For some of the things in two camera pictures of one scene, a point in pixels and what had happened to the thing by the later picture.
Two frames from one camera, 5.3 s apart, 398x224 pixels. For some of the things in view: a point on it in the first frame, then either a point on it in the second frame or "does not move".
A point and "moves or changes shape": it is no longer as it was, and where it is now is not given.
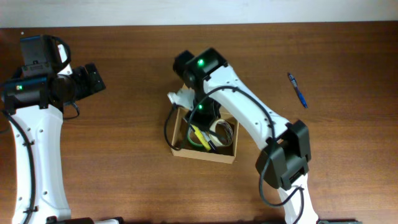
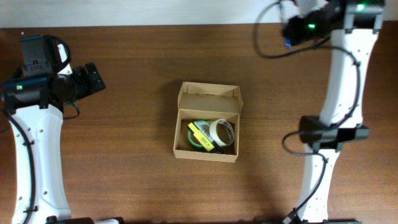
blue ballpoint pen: (296, 88) -> (288, 43)
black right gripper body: (203, 120) -> (288, 32)
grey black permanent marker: (206, 137) moves or changes shape
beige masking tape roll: (212, 128) does not move
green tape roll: (189, 139) does not move
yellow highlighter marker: (199, 135) does not move
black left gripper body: (94, 79) does not move
